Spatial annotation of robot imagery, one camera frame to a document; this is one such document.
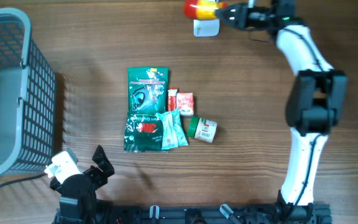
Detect pale teal packet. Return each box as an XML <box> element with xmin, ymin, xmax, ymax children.
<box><xmin>156</xmin><ymin>109</ymin><xmax>188</xmax><ymax>151</ymax></box>

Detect grey plastic mesh basket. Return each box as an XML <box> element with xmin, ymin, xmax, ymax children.
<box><xmin>0</xmin><ymin>7</ymin><xmax>57</xmax><ymax>175</ymax></box>

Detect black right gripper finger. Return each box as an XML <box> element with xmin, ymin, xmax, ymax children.
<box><xmin>215</xmin><ymin>3</ymin><xmax>244</xmax><ymax>15</ymax></box>
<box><xmin>219</xmin><ymin>16</ymin><xmax>244</xmax><ymax>30</ymax></box>

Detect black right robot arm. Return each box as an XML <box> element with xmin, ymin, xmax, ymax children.
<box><xmin>214</xmin><ymin>1</ymin><xmax>348</xmax><ymax>223</ymax></box>

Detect small red white packet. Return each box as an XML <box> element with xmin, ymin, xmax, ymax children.
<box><xmin>177</xmin><ymin>93</ymin><xmax>194</xmax><ymax>116</ymax></box>

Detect orange sauce bottle green cap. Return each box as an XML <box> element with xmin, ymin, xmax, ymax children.
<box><xmin>183</xmin><ymin>0</ymin><xmax>228</xmax><ymax>21</ymax></box>

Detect black left camera cable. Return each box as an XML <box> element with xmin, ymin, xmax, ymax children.
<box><xmin>0</xmin><ymin>172</ymin><xmax>48</xmax><ymax>203</ymax></box>

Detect green 3M product pouch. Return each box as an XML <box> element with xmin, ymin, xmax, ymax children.
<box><xmin>124</xmin><ymin>67</ymin><xmax>169</xmax><ymax>152</ymax></box>

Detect red stick packet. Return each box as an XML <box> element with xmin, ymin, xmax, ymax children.
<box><xmin>167</xmin><ymin>87</ymin><xmax>178</xmax><ymax>111</ymax></box>

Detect green lid white jar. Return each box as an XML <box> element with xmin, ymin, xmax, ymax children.
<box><xmin>187</xmin><ymin>116</ymin><xmax>218</xmax><ymax>143</ymax></box>

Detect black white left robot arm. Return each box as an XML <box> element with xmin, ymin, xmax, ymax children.
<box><xmin>44</xmin><ymin>146</ymin><xmax>114</xmax><ymax>223</ymax></box>

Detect white barcode scanner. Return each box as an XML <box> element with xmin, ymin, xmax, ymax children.
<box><xmin>193</xmin><ymin>19</ymin><xmax>220</xmax><ymax>37</ymax></box>

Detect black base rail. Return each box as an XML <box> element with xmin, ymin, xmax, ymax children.
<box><xmin>55</xmin><ymin>203</ymin><xmax>333</xmax><ymax>224</ymax></box>

